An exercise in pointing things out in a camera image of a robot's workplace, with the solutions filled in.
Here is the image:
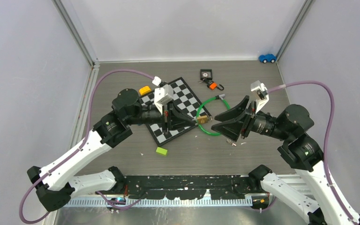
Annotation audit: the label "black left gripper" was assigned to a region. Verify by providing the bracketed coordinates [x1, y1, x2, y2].
[126, 99, 195, 134]

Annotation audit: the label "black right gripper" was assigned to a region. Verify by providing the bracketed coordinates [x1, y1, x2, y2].
[210, 94, 290, 140]

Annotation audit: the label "silver cable lock keys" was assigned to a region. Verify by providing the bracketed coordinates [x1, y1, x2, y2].
[226, 139, 237, 146]

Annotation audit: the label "brass padlock with steel shackle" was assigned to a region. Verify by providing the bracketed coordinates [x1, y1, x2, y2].
[196, 115, 210, 125]

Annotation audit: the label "green cable lock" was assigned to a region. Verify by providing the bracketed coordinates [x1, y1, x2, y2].
[195, 94, 231, 136]

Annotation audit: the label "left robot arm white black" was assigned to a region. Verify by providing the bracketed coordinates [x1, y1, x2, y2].
[27, 89, 196, 212]

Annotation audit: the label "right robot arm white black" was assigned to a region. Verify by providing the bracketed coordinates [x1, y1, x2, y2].
[212, 96, 360, 225]

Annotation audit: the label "black square key tag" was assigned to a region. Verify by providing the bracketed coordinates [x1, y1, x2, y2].
[200, 69, 213, 81]

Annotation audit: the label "black white chessboard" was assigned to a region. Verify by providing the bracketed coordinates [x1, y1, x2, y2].
[146, 77, 202, 147]

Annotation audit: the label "lime green block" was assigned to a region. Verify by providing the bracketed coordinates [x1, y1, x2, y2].
[156, 147, 168, 156]

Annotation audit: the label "yellow toy block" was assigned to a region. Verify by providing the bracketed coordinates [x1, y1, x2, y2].
[139, 86, 152, 96]

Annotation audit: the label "orange black padlock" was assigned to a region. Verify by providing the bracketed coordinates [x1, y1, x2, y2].
[207, 81, 224, 91]

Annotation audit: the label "blue toy car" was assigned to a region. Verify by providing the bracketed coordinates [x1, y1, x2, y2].
[258, 53, 277, 63]

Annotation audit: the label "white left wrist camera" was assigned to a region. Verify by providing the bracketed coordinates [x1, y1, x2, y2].
[152, 76, 173, 114]

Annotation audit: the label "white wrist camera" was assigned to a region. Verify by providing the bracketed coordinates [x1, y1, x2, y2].
[152, 76, 173, 114]
[250, 81, 269, 113]

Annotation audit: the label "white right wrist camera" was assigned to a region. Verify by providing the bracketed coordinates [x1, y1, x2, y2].
[250, 81, 269, 113]

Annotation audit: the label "silver keys on ring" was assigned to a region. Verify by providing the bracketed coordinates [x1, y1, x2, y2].
[198, 79, 209, 83]

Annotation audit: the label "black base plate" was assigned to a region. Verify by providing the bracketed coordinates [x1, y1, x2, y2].
[95, 174, 277, 201]

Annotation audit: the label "aluminium frame rail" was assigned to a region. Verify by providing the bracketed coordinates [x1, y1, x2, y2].
[47, 173, 330, 208]

